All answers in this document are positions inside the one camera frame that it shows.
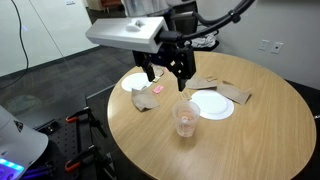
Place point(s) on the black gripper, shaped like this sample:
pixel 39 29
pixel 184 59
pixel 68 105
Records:
pixel 160 55

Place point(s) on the orange marker with white cap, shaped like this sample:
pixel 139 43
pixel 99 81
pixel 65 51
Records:
pixel 184 119

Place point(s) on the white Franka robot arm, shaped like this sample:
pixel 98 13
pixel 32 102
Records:
pixel 20 143

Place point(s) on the clear plastic cup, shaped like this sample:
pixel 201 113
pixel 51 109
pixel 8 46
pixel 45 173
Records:
pixel 176 113

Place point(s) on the crumpled brown paper napkin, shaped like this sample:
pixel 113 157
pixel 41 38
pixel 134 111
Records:
pixel 159 71
pixel 145 100
pixel 200 83
pixel 235 93

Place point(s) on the yellow sweetener packet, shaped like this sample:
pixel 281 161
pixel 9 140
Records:
pixel 157 79

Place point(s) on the pink sweetener packet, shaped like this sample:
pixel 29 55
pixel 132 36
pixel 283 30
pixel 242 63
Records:
pixel 158 89

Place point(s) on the white paper plate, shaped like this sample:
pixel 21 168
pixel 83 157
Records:
pixel 213 105
pixel 133 81

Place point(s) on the small tan paper packet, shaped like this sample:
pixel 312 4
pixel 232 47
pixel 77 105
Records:
pixel 210 78

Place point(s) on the black chair with cloth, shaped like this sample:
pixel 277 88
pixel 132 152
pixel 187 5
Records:
pixel 205 41

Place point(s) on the white wall plate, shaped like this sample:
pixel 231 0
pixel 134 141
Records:
pixel 264 45
pixel 276 47

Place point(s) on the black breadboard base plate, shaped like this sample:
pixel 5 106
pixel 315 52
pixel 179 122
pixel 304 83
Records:
pixel 56 143

